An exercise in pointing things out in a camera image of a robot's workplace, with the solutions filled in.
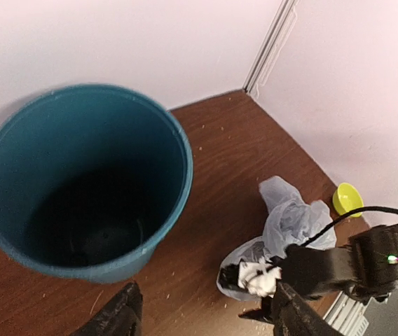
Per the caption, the right aluminium corner post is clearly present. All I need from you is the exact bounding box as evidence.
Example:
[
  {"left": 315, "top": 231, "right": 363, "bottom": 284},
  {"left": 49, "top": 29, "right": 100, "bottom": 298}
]
[{"left": 243, "top": 0, "right": 300, "bottom": 98}]

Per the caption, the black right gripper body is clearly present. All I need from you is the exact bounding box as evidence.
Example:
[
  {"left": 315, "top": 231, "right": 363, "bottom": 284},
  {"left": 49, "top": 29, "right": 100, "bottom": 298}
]
[{"left": 218, "top": 244, "right": 357, "bottom": 302}]

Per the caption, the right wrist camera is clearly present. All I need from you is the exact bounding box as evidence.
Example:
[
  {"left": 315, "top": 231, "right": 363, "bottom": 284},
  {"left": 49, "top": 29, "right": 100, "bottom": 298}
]
[{"left": 346, "top": 224, "right": 398, "bottom": 304}]

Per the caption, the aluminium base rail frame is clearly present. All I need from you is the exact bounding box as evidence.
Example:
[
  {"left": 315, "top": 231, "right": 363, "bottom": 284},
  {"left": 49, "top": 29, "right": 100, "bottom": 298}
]
[{"left": 323, "top": 293, "right": 376, "bottom": 336}]

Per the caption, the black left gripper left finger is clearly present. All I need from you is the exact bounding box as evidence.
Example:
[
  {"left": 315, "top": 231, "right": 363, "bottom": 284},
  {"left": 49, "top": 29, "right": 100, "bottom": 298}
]
[{"left": 71, "top": 282, "right": 143, "bottom": 336}]

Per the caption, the teal plastic trash bin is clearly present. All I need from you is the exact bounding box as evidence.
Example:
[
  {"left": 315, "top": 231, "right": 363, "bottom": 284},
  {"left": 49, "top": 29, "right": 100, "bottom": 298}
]
[{"left": 0, "top": 84, "right": 193, "bottom": 283}]

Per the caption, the translucent grey plastic bag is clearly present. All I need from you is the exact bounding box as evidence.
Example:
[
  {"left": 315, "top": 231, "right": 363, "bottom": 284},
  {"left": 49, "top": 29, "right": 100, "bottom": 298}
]
[{"left": 215, "top": 176, "right": 337, "bottom": 302}]

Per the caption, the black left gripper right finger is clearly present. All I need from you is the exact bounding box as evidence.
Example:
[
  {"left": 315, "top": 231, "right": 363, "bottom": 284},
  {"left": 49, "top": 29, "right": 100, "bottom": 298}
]
[{"left": 237, "top": 281, "right": 340, "bottom": 336}]

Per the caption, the yellow plastic bowl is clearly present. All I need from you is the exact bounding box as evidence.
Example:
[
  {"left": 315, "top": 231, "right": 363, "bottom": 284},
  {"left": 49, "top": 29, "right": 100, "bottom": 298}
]
[{"left": 332, "top": 183, "right": 364, "bottom": 216}]

